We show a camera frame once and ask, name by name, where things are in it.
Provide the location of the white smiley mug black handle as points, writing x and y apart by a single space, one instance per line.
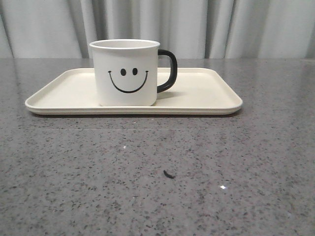
126 71

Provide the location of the cream rectangular plastic tray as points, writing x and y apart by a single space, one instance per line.
197 91

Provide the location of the small black debris scrap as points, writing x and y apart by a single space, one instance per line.
168 175

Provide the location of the grey pleated curtain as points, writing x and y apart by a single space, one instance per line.
191 29

